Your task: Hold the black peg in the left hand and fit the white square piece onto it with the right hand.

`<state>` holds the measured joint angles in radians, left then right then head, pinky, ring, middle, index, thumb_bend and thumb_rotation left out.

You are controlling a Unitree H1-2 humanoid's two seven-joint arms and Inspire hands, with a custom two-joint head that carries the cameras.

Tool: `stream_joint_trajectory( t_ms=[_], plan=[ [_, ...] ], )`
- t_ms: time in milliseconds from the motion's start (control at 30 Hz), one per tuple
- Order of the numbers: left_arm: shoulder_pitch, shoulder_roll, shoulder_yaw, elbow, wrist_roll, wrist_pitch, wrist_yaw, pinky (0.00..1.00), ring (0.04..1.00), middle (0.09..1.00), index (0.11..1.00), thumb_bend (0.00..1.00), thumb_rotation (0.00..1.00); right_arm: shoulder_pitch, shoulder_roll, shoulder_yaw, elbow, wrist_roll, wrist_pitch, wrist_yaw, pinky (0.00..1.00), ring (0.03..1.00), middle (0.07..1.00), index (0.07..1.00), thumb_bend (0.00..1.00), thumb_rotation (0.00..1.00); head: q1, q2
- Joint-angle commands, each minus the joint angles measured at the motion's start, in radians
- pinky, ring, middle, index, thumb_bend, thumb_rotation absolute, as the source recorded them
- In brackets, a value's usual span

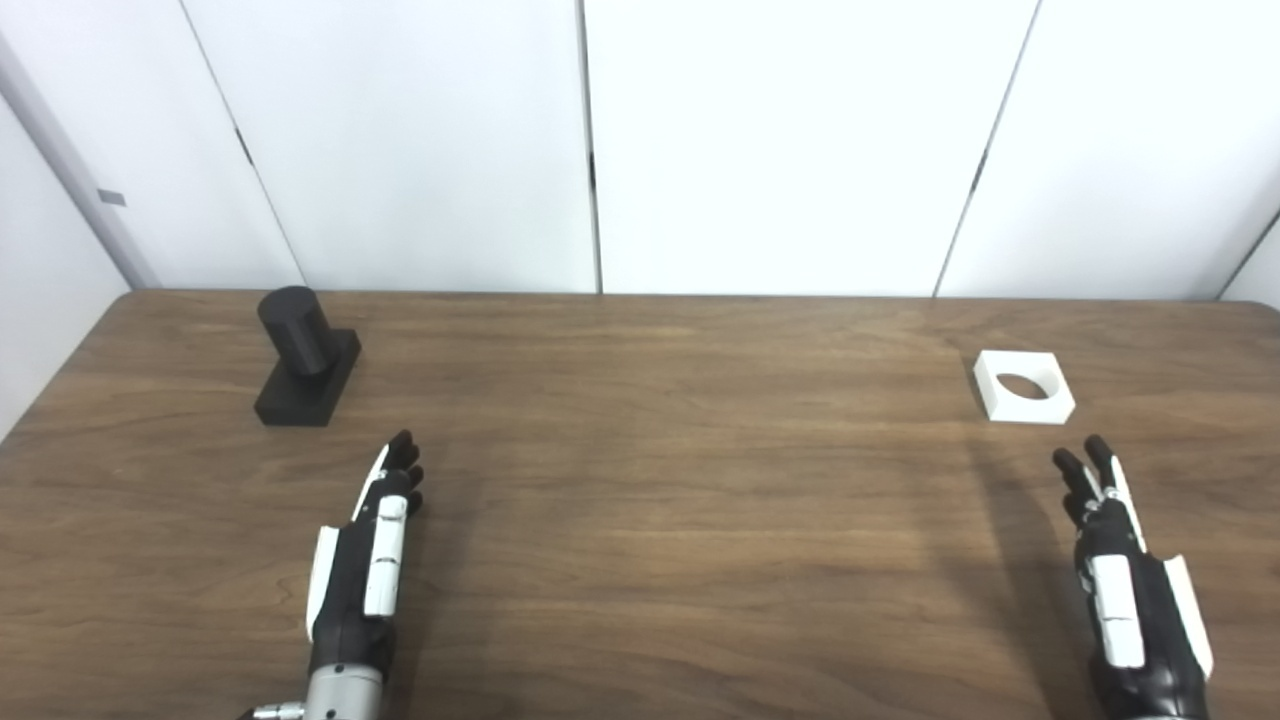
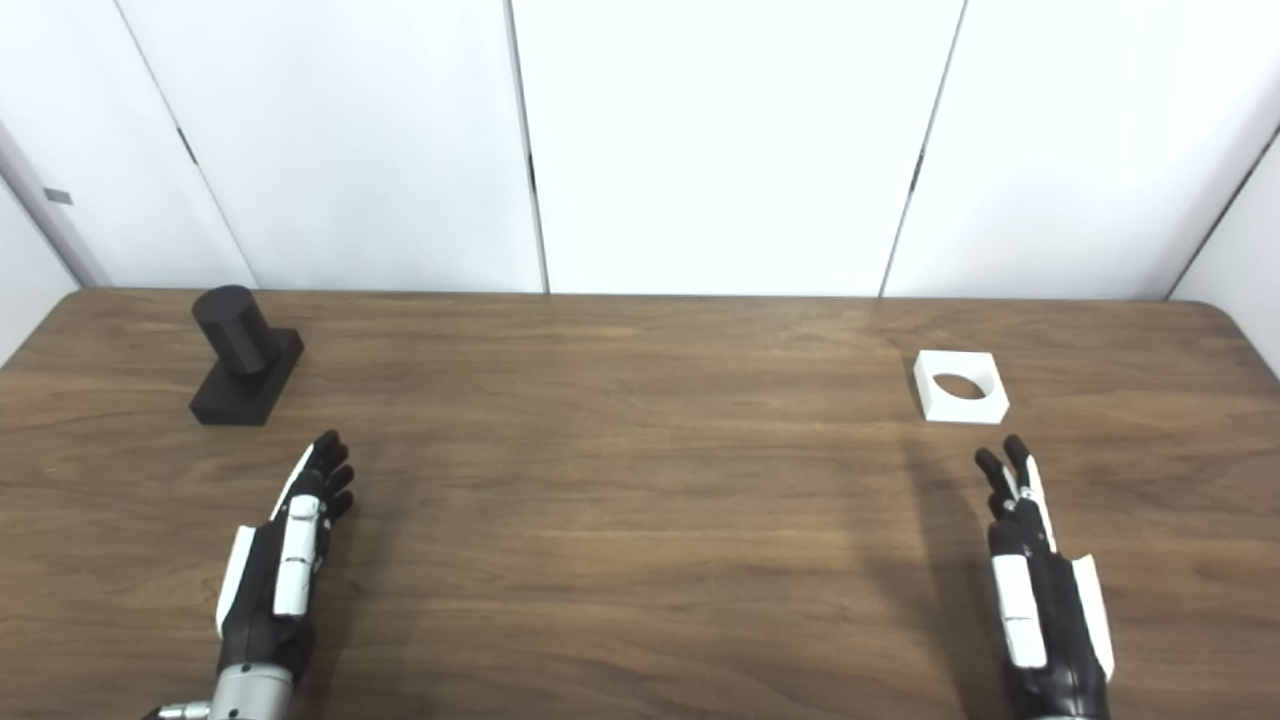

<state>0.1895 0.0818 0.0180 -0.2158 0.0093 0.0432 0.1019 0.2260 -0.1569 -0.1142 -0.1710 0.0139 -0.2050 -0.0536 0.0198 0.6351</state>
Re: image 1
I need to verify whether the white square piece with hole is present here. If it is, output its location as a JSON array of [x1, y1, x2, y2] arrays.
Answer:
[[973, 350, 1077, 425]]

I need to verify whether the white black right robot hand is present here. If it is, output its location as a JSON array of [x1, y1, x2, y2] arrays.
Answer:
[[1052, 433, 1216, 720]]

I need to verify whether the black peg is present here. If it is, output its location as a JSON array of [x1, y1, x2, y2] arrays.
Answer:
[[254, 286, 363, 428]]

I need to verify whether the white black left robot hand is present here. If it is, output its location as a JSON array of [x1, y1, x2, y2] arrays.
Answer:
[[305, 430, 426, 676]]

